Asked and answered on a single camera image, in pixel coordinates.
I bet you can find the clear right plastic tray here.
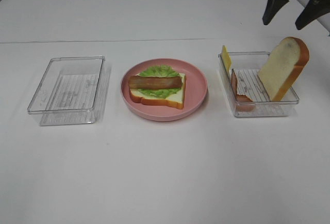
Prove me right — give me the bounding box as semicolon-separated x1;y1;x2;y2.
218;52;299;118

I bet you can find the bread slice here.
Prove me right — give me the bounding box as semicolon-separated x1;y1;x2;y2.
129;73;186;109
258;37;309;102

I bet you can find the standing bread slice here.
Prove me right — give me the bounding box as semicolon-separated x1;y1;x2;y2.
258;37;309;102

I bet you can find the pink bacon strip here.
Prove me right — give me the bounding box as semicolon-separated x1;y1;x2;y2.
230;69;255;112

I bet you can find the green lettuce leaf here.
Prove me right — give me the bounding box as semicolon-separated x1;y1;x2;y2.
138;65;181;99

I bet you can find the yellow cheese slice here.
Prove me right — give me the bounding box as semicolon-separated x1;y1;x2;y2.
221;45;232;75

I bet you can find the clear left plastic tray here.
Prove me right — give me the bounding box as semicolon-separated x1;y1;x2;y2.
27;56;109;126

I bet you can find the brown bacon strip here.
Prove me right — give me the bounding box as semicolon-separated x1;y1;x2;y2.
128;75;182;90

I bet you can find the clear plastic tray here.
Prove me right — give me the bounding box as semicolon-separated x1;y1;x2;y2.
218;52;299;118
27;56;109;126

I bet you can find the pink round plate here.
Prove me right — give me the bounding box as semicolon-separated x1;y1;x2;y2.
121;58;208;121

